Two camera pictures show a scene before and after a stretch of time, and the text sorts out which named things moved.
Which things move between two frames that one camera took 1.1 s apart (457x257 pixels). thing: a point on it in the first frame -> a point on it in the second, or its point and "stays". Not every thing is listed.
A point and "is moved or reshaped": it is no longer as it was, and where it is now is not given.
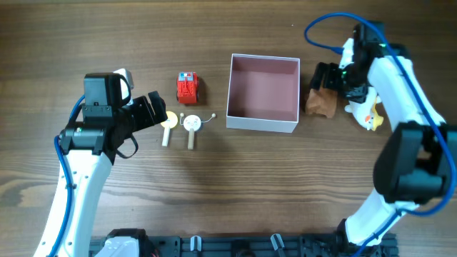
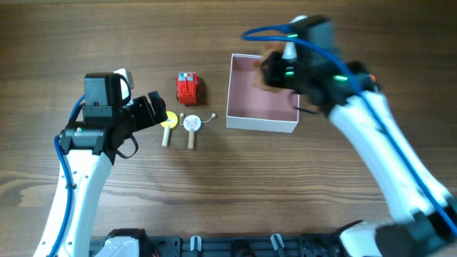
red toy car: x=187 y=87 stays
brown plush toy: x=323 y=101 is moved or reshaped
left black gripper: x=148 y=118 stays
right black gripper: x=332 y=79 -> x=270 y=71
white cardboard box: x=263 y=93 stays
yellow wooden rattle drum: x=171 y=122 stays
